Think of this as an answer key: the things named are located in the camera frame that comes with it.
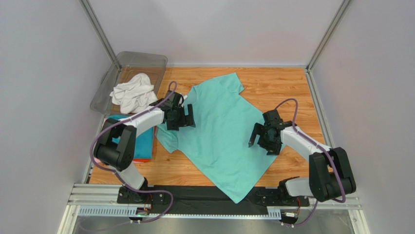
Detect crumpled white t shirt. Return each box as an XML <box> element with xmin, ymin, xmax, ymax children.
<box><xmin>110</xmin><ymin>73</ymin><xmax>158</xmax><ymax>114</ymax></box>

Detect folded dark teal t shirt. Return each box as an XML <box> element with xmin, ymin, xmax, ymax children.
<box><xmin>99</xmin><ymin>115</ymin><xmax>154</xmax><ymax>163</ymax></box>

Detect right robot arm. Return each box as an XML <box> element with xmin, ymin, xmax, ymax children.
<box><xmin>248</xmin><ymin>110</ymin><xmax>357</xmax><ymax>202</ymax></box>

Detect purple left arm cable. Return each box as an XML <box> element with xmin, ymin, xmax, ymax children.
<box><xmin>89</xmin><ymin>81</ymin><xmax>178</xmax><ymax>225</ymax></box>

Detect clear plastic bin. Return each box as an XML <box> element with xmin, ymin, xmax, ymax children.
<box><xmin>90</xmin><ymin>51</ymin><xmax>168</xmax><ymax>115</ymax></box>

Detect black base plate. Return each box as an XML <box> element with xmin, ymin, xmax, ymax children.
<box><xmin>117</xmin><ymin>186</ymin><xmax>310</xmax><ymax>215</ymax></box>

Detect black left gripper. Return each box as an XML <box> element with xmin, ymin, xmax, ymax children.
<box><xmin>168</xmin><ymin>103</ymin><xmax>196</xmax><ymax>130</ymax></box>

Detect white slotted cable duct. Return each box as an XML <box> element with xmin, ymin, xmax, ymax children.
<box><xmin>77</xmin><ymin>207</ymin><xmax>282</xmax><ymax>219</ymax></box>

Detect aluminium front rail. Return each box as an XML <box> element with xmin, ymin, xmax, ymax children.
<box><xmin>66</xmin><ymin>183</ymin><xmax>362</xmax><ymax>220</ymax></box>

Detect left aluminium frame post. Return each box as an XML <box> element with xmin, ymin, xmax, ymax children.
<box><xmin>79</xmin><ymin>0</ymin><xmax>120</xmax><ymax>68</ymax></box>

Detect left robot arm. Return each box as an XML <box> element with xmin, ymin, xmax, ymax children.
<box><xmin>90</xmin><ymin>90</ymin><xmax>196</xmax><ymax>204</ymax></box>

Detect teal green t shirt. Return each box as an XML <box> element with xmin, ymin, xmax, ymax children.
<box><xmin>156</xmin><ymin>73</ymin><xmax>276</xmax><ymax>203</ymax></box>

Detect right aluminium frame post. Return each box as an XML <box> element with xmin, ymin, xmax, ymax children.
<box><xmin>306</xmin><ymin>0</ymin><xmax>353</xmax><ymax>73</ymax></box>

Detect aluminium frame post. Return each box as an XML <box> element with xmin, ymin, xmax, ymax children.
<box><xmin>79</xmin><ymin>0</ymin><xmax>120</xmax><ymax>68</ymax></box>
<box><xmin>306</xmin><ymin>0</ymin><xmax>353</xmax><ymax>73</ymax></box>

